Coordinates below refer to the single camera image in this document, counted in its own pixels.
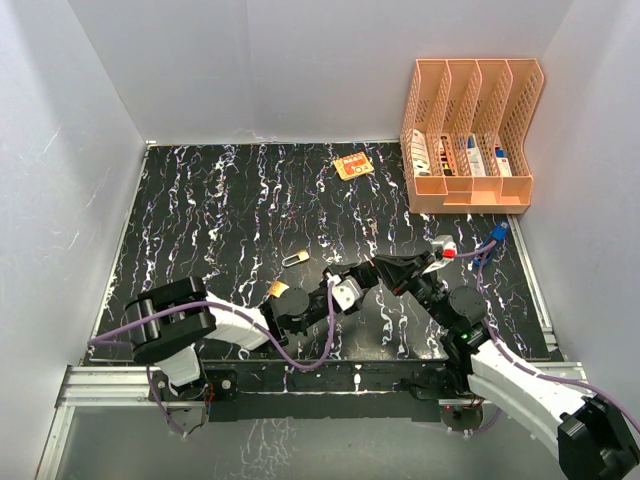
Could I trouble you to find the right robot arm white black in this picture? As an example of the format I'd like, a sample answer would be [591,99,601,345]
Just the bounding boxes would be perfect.
[370,251,639,479]

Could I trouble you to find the blue red white box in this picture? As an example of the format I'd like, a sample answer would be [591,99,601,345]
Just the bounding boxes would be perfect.
[495,146,513,177]

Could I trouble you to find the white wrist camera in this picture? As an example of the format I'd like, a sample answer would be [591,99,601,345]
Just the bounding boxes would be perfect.
[431,235,457,260]
[331,277,363,312]

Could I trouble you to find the large brass padlock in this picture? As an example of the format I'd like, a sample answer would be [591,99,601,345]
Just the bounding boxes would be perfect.
[267,280,289,298]

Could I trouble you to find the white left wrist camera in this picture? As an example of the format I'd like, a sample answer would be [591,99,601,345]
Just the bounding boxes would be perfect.
[331,277,363,312]

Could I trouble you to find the orange plastic file organizer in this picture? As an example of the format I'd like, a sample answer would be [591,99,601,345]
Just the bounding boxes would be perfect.
[400,58,544,214]

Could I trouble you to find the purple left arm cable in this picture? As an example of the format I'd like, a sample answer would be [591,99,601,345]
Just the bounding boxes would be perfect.
[88,279,337,372]

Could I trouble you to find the red black marker items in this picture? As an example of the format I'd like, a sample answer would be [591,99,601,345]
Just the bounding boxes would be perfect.
[438,135,456,176]

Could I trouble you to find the white box in organizer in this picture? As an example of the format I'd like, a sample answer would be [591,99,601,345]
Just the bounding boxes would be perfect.
[410,129,431,177]

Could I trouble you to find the blue stapler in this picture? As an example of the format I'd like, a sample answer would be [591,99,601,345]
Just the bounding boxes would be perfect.
[473,221,510,267]

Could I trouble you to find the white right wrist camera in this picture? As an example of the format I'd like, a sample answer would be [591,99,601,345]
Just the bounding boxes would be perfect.
[431,235,457,260]

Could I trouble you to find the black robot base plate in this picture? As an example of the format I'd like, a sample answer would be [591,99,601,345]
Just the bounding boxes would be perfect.
[147,360,489,428]

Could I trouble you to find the small brass long-shackle padlock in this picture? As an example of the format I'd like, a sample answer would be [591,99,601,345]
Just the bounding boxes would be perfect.
[282,250,310,268]

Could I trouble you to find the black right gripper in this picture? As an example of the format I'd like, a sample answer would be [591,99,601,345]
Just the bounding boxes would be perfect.
[371,252,452,329]

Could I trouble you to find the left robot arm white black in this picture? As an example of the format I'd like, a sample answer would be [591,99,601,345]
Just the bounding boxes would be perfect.
[125,262,378,399]

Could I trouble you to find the white blue tube box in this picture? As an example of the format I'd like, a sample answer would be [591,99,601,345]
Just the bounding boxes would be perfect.
[466,134,486,177]

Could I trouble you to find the orange card pack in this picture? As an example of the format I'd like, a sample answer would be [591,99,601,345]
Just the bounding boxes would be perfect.
[333,152,374,181]

